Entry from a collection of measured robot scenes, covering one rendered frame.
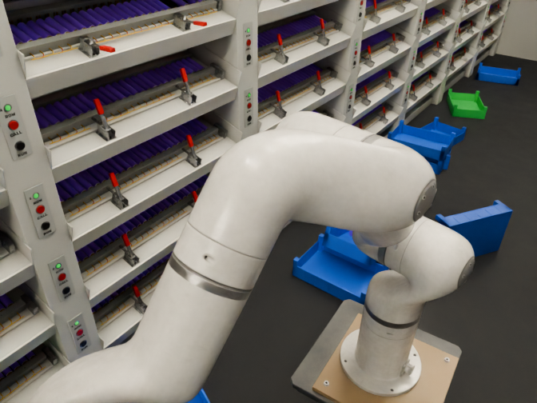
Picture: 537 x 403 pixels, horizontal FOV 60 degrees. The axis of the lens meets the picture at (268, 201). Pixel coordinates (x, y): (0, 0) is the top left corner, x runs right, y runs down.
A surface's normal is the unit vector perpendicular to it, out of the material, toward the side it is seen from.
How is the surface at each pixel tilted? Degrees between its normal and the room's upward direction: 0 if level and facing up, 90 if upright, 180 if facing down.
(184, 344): 67
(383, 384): 1
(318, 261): 0
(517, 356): 0
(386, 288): 33
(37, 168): 90
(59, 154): 18
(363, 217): 92
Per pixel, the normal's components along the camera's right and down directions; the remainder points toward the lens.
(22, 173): 0.80, 0.34
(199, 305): 0.04, 0.11
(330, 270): 0.01, -0.83
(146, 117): 0.26, -0.68
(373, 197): 0.12, 0.30
